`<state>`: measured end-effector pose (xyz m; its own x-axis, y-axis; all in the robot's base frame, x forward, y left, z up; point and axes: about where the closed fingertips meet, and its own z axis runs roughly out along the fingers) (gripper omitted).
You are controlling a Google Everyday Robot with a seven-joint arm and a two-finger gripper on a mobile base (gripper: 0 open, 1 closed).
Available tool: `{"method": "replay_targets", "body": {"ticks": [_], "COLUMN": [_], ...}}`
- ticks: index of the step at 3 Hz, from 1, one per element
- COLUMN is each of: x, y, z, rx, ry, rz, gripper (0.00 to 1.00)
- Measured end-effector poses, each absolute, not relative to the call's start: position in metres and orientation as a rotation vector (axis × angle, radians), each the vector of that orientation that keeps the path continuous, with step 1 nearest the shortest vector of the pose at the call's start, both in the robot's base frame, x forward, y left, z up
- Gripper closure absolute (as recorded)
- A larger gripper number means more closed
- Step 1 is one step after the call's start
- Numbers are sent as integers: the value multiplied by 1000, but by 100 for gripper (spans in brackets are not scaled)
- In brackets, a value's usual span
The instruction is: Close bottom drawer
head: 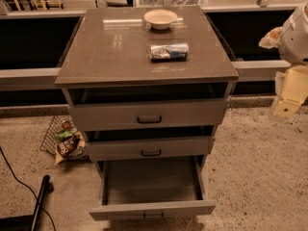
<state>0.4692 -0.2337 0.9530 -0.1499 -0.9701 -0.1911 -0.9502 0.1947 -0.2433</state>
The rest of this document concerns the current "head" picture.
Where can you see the grey bottom drawer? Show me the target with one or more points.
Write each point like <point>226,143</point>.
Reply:
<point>151,189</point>

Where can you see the wire basket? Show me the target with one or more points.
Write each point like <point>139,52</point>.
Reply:
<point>58,122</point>

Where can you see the green snack bag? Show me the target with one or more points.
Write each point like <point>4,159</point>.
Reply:
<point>63,135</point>

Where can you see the grey top drawer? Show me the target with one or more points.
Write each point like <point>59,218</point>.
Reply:
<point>138,107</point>

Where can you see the grey drawer cabinet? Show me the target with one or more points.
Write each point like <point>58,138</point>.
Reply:
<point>112,49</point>

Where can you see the grey middle drawer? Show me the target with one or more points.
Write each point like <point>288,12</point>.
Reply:
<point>150,143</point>

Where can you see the grey drawer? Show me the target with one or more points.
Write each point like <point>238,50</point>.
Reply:
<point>150,143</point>
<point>151,189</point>
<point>138,107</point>

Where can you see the brown snack bag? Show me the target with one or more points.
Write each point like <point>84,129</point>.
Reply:
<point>71,149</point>

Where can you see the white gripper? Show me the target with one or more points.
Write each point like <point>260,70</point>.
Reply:
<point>295,43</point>

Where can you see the crushed silver blue can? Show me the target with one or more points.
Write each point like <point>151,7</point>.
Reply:
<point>169,52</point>

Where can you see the white bowl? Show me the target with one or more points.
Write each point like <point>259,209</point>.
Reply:
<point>160,19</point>

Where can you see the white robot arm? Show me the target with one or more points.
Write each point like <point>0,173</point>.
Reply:
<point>291,40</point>

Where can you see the grey metal railing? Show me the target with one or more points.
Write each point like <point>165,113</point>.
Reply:
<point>44,78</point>

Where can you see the black stand leg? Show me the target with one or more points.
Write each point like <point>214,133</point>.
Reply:
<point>28,222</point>

